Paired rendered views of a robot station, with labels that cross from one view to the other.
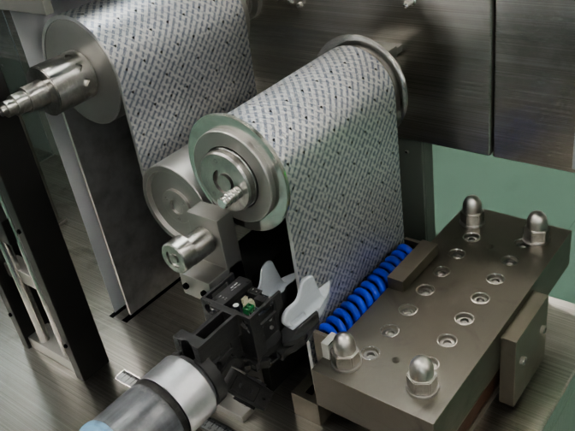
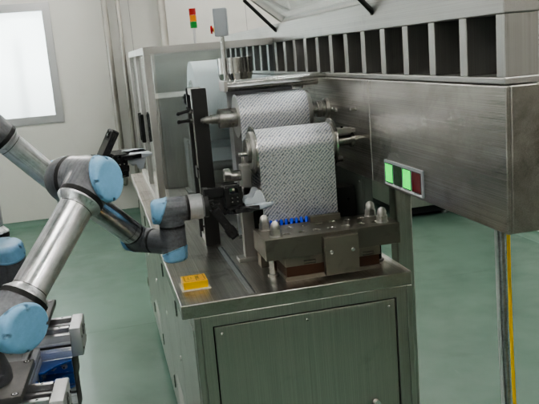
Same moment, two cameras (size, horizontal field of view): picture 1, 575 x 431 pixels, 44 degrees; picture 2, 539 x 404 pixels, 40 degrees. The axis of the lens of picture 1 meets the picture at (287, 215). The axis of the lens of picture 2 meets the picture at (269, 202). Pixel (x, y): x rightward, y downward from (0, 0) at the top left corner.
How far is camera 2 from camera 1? 168 cm
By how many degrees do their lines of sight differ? 38
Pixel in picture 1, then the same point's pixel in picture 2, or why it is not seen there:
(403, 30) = (355, 122)
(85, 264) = not seen: hidden behind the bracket
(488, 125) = (371, 164)
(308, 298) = (257, 199)
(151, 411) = (180, 199)
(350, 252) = (296, 200)
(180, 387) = (192, 198)
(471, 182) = not seen: outside the picture
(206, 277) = not seen: hidden behind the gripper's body
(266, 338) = (234, 204)
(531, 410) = (334, 280)
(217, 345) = (212, 193)
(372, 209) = (314, 188)
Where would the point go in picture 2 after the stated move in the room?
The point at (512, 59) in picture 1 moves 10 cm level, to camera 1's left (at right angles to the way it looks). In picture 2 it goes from (373, 133) to (342, 134)
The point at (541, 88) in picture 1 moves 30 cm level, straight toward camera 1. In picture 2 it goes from (378, 146) to (293, 161)
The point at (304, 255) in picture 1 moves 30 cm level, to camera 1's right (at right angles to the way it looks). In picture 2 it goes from (266, 187) to (355, 190)
